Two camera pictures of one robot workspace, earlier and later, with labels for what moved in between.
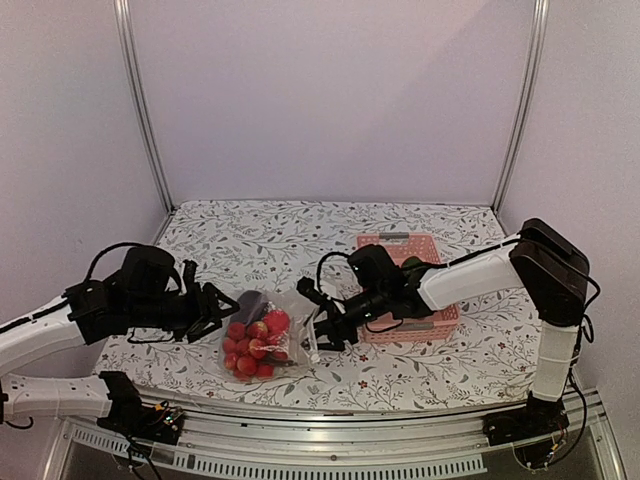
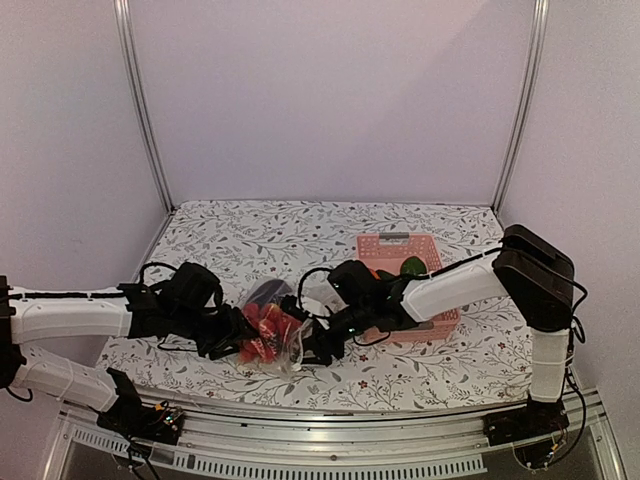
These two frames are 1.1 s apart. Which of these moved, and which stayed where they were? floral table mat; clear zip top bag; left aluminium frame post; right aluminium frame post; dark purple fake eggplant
Moved: clear zip top bag; dark purple fake eggplant
Stayed: right aluminium frame post; floral table mat; left aluminium frame post
